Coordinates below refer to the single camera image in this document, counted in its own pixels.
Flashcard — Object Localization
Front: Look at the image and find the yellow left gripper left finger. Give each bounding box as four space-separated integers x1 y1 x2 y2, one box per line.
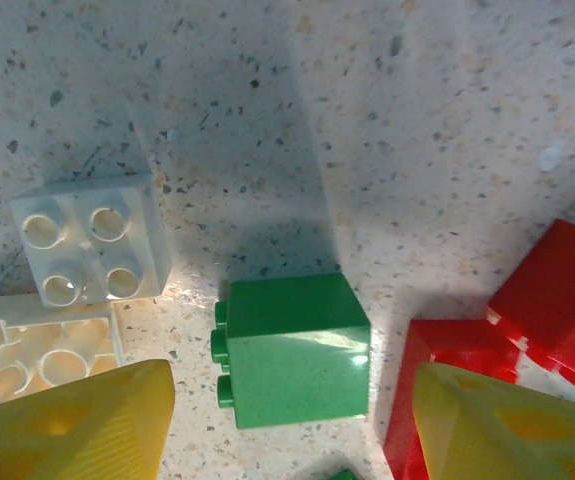
0 358 177 480

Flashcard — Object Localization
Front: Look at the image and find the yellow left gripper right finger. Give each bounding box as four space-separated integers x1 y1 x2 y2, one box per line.
411 361 575 480

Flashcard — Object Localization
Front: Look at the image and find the red lego brick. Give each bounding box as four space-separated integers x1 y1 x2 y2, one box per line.
486 218 575 391
384 318 521 480

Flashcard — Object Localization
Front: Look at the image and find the cream wooden block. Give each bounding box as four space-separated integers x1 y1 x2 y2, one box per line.
0 293 126 416

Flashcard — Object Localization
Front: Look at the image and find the small white lego brick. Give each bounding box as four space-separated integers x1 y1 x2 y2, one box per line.
9 172 173 307

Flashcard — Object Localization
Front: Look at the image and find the green lego cube brick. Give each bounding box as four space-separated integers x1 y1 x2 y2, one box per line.
210 272 372 430

